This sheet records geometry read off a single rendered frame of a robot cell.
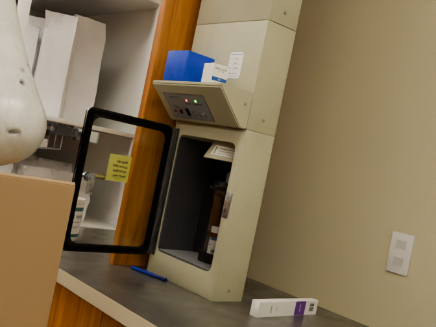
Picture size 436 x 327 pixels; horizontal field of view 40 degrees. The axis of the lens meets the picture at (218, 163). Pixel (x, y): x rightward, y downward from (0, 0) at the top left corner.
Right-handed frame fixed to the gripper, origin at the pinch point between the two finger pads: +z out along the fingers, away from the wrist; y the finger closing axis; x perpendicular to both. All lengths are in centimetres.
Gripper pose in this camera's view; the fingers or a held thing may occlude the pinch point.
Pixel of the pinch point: (85, 135)
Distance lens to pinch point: 171.2
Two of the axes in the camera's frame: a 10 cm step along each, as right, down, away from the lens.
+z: 7.5, 1.5, 6.5
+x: -2.0, 9.8, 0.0
